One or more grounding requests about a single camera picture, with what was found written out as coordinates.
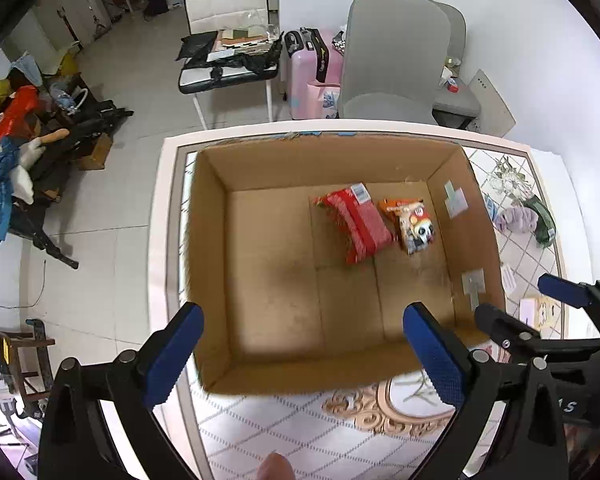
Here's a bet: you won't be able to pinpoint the yellow blue tissue packet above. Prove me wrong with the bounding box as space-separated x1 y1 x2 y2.
519 295 562 333

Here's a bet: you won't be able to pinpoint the orange panda snack packet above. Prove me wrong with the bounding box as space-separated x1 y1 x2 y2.
378 198 434 255

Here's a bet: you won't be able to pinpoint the red tissue packet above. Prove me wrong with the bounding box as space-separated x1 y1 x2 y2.
313 183 394 264

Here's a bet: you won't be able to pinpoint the green tissue packet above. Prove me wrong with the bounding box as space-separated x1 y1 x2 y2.
522 195 556 248

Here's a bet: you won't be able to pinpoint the purple soft cloth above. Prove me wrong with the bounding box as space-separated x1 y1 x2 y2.
494 206 539 234

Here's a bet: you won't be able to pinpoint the person's right hand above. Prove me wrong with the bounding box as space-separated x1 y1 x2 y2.
257 452 296 480

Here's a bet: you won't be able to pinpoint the open cardboard box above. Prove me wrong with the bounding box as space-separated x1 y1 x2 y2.
185 133 505 396

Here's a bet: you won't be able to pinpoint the small brown cardboard box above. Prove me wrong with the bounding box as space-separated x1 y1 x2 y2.
74 133 112 171

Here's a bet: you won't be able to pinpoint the grey rear chair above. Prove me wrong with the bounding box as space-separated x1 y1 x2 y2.
434 2 481 129

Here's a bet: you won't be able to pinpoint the grey chair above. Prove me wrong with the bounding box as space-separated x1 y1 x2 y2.
338 0 451 125
434 2 481 129

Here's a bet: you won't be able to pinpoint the items on grey chair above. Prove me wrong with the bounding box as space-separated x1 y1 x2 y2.
439 56 462 93

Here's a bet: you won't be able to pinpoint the pile of clothes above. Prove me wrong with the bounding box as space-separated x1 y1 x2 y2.
0 53 134 269

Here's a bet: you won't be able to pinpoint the grey front chair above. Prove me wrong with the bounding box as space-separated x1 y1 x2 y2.
338 0 451 125

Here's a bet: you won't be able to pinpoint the black bag on chair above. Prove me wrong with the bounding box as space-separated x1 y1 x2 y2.
176 30 283 79

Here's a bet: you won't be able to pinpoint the white padded chair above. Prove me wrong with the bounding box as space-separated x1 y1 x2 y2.
178 0 282 128

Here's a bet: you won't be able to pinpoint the pink suitcase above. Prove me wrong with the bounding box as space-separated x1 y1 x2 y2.
284 27 343 120

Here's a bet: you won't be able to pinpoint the white board leaning on wall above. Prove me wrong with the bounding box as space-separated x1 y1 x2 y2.
466 70 516 138

